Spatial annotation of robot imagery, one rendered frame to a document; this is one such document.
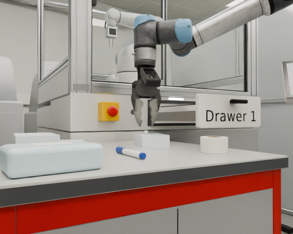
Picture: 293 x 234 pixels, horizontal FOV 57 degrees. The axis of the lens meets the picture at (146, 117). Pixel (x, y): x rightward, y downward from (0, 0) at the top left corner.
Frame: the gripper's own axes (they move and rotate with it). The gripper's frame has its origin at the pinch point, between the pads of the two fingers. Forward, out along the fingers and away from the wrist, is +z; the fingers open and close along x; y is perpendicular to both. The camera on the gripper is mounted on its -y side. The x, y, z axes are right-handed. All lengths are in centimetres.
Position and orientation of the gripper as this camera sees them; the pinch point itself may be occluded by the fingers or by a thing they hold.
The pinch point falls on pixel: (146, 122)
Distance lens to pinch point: 88.7
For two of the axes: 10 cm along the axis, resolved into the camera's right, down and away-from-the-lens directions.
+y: -2.3, 0.1, 9.7
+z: 0.0, 10.0, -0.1
